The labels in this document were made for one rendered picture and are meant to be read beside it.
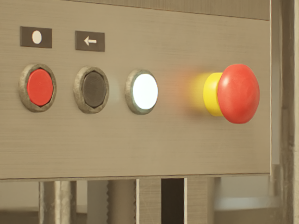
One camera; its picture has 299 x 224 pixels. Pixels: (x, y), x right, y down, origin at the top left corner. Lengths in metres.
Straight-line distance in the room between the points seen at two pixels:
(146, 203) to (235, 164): 0.18
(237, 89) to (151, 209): 0.23
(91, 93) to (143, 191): 0.29
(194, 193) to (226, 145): 0.22
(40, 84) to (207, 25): 0.17
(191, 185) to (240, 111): 0.25
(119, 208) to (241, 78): 0.14
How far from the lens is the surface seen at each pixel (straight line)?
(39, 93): 0.97
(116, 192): 1.16
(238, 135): 1.13
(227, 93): 1.08
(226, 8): 1.12
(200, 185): 1.34
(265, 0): 1.16
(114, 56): 1.03
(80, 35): 1.01
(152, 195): 1.29
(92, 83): 1.01
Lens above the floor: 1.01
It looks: 1 degrees up
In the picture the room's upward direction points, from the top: straight up
